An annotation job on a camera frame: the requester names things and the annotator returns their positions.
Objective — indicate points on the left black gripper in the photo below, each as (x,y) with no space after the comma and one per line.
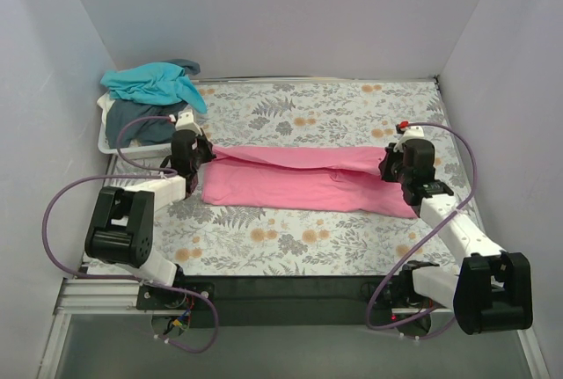
(203,150)

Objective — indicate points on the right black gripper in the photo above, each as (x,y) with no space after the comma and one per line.
(388,167)

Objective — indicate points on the pink t shirt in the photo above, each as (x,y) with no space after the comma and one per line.
(343,179)

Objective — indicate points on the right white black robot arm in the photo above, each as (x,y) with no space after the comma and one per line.
(492,290)

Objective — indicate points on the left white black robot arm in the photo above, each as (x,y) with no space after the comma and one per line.
(121,228)

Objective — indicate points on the grey blue t shirt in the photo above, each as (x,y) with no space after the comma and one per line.
(148,125)

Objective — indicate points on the white plastic basket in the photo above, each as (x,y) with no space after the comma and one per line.
(135,151)

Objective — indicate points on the teal t shirt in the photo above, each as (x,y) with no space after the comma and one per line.
(154,84)

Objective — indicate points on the floral patterned table mat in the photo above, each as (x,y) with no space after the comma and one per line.
(205,239)

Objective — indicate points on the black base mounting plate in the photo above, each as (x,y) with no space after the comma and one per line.
(283,300)

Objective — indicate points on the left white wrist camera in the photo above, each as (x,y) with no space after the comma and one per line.
(185,120)

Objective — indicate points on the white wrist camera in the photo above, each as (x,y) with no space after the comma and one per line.
(407,132)
(185,120)

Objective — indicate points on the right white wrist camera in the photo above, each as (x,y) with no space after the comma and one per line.
(407,132)

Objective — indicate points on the aluminium frame rail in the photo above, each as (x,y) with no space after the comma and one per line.
(105,296)

